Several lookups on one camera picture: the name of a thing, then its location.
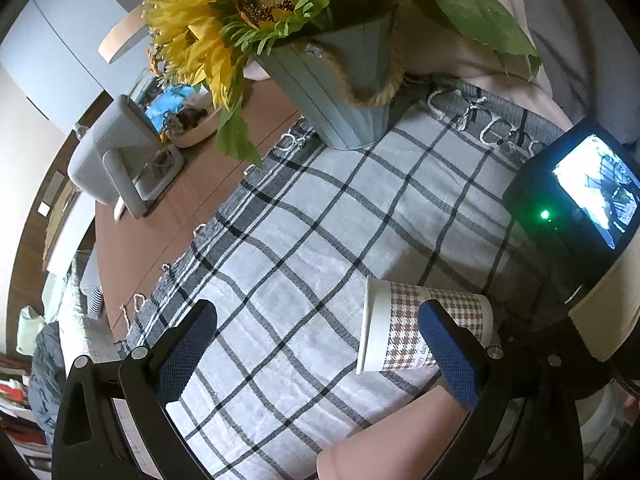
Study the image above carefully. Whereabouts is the checkered grey white tablecloth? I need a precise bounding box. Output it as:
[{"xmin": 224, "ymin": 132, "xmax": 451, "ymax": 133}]
[{"xmin": 127, "ymin": 79, "xmax": 566, "ymax": 479}]

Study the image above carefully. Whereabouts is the houndstooth paper cup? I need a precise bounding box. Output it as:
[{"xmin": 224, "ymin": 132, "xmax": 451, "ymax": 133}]
[{"xmin": 356, "ymin": 278, "xmax": 494, "ymax": 374}]

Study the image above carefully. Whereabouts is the blue metal flower bucket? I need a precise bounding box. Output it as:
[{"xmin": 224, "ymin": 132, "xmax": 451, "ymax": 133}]
[{"xmin": 257, "ymin": 0, "xmax": 404, "ymax": 150}]

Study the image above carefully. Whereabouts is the wooden chair backrest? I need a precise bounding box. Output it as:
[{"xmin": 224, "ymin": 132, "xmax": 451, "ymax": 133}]
[{"xmin": 98, "ymin": 4, "xmax": 149, "ymax": 64}]

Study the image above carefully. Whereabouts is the round wooden tray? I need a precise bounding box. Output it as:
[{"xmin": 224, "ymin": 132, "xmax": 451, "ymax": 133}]
[{"xmin": 160, "ymin": 90, "xmax": 221, "ymax": 148}]

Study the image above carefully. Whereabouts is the yellow sunflower bouquet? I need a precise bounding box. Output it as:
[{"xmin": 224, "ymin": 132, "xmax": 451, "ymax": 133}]
[{"xmin": 142, "ymin": 0, "xmax": 542, "ymax": 167}]

